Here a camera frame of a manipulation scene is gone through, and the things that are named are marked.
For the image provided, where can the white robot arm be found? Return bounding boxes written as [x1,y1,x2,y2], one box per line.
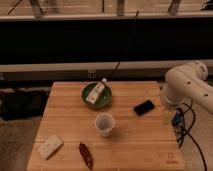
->
[160,61,213,114]

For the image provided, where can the white sponge block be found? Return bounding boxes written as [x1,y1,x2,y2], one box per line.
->
[38,135,63,159]

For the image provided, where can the black cable at back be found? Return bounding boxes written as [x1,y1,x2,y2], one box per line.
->
[108,9,140,80]

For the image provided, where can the black rectangular block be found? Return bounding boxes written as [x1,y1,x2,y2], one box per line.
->
[134,100,155,116]

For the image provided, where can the green bowl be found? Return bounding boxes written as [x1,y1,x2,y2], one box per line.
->
[81,83,112,109]

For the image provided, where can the black cables beside table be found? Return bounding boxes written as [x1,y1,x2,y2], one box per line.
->
[173,101,208,171]

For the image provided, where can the brown dried pepper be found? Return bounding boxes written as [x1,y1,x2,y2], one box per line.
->
[79,143,93,169]

